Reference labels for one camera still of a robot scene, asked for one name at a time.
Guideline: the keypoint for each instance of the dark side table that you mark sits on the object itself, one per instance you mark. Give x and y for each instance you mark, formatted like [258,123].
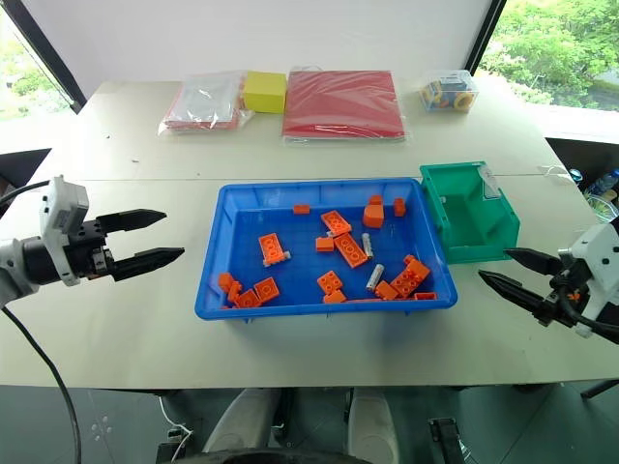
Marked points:
[19,164]

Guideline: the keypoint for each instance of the green plastic bin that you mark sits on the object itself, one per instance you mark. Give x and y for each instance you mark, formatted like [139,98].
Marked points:
[464,227]

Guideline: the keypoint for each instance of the clear container with coloured toys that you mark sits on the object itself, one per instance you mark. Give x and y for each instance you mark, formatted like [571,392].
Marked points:
[449,94]

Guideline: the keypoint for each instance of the black table leg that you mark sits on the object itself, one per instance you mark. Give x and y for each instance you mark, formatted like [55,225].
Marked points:
[602,388]

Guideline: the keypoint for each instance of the blue plastic tray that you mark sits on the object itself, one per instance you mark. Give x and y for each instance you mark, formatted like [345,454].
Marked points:
[300,280]

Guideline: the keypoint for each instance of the black floor bracket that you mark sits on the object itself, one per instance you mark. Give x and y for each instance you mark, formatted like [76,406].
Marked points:
[447,440]

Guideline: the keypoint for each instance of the white label card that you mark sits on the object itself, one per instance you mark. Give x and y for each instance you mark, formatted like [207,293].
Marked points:
[489,183]

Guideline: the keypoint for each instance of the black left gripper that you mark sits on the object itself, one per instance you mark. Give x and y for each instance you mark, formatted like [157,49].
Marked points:
[84,244]

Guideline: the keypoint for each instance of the white rounded robot leg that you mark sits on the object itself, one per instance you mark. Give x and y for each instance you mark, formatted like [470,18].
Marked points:
[372,425]
[242,420]

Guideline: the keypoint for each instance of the long orange studded plate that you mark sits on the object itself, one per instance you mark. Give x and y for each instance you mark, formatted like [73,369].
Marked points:
[350,250]

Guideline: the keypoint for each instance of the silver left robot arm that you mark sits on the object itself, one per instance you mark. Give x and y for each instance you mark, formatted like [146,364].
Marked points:
[34,266]

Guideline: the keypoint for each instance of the clear plastic bottles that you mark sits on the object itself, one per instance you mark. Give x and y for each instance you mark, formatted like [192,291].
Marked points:
[604,186]

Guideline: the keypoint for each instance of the red sheets in plastic wrap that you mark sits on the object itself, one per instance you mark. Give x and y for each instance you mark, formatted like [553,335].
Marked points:
[341,104]

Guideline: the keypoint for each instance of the black window frame bar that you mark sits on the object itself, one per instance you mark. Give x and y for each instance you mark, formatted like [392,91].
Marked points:
[58,53]
[486,34]

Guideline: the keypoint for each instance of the red plastic toy brick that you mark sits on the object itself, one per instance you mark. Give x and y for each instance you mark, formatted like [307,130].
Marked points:
[425,296]

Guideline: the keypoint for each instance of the large orange sloped block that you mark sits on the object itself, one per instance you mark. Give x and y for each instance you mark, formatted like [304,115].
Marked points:
[373,216]

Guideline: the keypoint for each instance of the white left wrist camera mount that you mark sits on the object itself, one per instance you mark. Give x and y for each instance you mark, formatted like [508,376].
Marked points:
[63,208]

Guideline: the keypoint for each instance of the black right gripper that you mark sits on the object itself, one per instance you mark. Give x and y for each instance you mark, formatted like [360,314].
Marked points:
[566,299]

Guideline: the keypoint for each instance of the clear bag with red sheets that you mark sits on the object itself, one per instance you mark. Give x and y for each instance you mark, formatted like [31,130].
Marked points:
[203,104]

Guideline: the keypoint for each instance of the yellow cardboard box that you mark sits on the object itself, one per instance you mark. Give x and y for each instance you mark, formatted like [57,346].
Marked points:
[263,94]

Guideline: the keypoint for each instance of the dark side shelf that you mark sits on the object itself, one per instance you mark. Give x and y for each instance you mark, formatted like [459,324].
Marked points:
[580,154]

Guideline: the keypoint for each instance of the small orange block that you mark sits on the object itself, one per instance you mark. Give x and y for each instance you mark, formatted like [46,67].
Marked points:
[386,290]
[234,292]
[324,244]
[375,200]
[225,282]
[333,298]
[302,209]
[399,207]

